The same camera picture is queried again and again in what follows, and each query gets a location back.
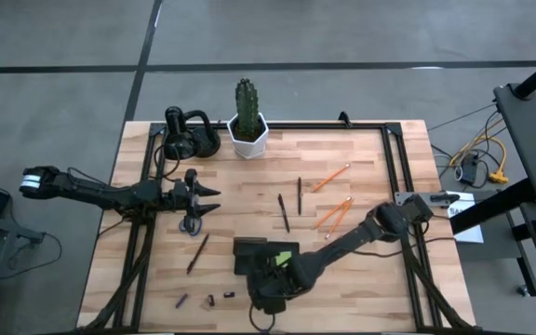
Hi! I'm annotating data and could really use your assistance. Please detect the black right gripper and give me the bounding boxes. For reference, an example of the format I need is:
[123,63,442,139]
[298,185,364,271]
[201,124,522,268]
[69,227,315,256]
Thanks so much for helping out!
[245,254,303,316]

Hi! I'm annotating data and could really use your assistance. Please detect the black floor cable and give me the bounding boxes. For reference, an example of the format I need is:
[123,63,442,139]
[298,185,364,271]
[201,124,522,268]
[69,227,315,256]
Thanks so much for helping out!
[0,232,63,283]

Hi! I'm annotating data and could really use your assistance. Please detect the blue handled scissors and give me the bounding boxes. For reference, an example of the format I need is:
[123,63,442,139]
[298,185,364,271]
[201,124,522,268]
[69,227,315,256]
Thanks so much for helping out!
[178,214,203,237]

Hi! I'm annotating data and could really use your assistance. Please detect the black aluminium table frame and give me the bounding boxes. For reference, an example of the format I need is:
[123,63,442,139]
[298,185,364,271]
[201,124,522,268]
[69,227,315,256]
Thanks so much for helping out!
[79,120,478,334]

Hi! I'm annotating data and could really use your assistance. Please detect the grey side desk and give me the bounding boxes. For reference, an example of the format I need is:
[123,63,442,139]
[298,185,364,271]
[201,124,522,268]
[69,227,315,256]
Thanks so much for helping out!
[493,82,536,205]

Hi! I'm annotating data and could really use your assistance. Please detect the white paper sheet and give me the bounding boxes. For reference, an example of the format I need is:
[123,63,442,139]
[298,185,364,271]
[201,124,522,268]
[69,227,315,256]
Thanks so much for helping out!
[447,190,485,245]

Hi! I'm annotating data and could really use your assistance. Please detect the black mesh desk organizer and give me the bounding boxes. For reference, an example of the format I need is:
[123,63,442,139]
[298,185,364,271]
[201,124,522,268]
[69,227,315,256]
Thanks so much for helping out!
[233,236,301,276]

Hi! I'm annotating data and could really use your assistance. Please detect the black desk lamp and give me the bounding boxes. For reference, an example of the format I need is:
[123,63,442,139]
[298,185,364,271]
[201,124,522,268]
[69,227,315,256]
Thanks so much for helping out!
[163,105,221,162]

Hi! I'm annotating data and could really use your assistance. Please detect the green cactus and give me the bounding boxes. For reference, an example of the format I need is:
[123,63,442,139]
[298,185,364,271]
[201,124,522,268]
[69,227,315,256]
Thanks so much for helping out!
[234,77,261,141]

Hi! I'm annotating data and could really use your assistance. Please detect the dark slim pen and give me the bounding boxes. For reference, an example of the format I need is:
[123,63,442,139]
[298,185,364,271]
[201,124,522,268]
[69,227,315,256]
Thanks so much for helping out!
[185,233,210,275]

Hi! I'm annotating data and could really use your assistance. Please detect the black desk frame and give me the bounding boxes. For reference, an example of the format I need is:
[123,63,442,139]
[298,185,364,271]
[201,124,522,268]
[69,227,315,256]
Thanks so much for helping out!
[449,178,536,298]

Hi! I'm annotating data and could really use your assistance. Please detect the white hexagonal plant pot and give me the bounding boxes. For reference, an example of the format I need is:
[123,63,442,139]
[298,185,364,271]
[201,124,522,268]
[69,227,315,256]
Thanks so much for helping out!
[226,111,270,161]

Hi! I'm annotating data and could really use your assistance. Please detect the black power brick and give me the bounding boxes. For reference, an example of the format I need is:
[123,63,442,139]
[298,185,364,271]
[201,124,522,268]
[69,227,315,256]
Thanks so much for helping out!
[461,152,481,186]

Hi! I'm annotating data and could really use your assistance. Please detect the grey metal stand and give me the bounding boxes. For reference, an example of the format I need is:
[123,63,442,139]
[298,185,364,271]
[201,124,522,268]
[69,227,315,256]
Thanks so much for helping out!
[0,211,46,335]

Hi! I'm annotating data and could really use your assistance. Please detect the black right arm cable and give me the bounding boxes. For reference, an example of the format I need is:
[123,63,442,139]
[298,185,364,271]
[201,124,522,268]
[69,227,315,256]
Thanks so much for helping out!
[248,234,456,333]

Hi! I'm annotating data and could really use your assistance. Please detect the yellow cable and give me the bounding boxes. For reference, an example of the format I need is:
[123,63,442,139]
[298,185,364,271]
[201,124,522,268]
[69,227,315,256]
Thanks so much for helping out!
[449,134,510,185]

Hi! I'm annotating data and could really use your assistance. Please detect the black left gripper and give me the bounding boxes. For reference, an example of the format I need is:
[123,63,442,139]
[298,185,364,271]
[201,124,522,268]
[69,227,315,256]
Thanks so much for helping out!
[170,167,222,230]

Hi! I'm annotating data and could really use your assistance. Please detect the thin grey floor cable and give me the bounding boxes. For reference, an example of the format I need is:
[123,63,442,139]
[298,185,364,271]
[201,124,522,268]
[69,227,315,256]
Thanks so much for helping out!
[428,102,500,132]

